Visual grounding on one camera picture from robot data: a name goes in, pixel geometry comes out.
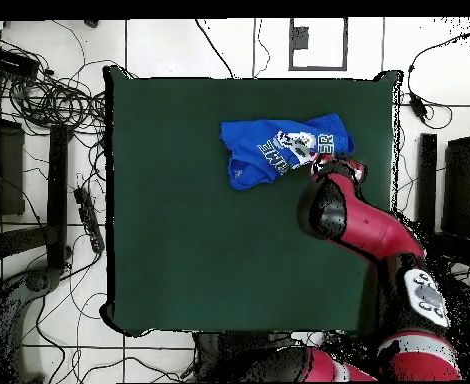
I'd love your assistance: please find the blue printed T-shirt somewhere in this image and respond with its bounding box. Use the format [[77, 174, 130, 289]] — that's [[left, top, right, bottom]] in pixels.
[[218, 112, 356, 192]]

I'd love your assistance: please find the grey square floor hatch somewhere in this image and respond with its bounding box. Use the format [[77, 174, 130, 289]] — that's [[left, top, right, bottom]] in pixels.
[[287, 17, 349, 72]]

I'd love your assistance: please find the dark green table cloth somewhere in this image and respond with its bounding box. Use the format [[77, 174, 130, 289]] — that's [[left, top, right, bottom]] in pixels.
[[100, 65, 404, 337]]

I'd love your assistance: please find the black power strip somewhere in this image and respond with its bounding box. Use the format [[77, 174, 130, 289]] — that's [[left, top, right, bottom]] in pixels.
[[72, 186, 106, 255]]

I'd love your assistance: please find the black rectangular device box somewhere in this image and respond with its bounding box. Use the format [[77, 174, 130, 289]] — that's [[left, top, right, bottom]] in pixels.
[[0, 46, 41, 80]]

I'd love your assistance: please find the grey curved stand base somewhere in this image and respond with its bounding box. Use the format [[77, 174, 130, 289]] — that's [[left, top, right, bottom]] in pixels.
[[0, 265, 62, 383]]

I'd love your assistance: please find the black metal stand frame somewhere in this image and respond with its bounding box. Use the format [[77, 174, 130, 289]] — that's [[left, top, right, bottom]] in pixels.
[[0, 90, 74, 281], [413, 101, 470, 281]]

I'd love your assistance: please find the black power adapter with cable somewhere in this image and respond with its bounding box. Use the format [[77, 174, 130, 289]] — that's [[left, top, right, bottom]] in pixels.
[[406, 27, 470, 131]]

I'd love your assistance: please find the thin black floor cable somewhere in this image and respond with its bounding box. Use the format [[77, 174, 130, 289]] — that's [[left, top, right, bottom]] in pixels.
[[252, 17, 271, 79]]

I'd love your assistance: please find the long black floor cable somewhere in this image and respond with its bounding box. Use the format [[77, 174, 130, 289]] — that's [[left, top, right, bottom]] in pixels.
[[194, 17, 236, 80]]

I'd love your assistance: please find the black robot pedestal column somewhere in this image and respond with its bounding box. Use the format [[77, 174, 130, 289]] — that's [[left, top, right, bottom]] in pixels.
[[192, 331, 312, 383]]

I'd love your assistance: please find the tangled black cable bundle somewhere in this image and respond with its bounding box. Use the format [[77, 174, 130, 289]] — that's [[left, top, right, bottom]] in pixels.
[[0, 31, 109, 137]]

